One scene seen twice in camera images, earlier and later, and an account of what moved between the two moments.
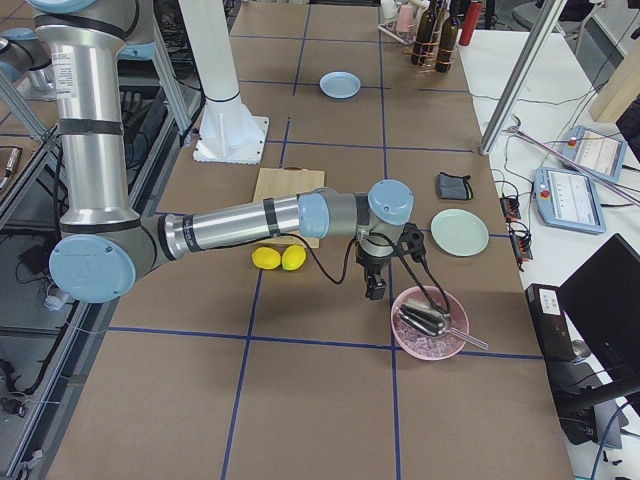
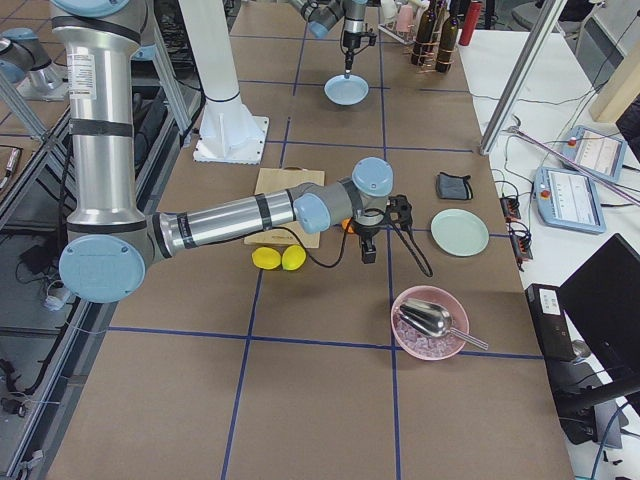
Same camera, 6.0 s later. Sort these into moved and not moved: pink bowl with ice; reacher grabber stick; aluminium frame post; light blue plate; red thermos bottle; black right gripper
Moved: black right gripper; light blue plate
Not moved: red thermos bottle; reacher grabber stick; pink bowl with ice; aluminium frame post
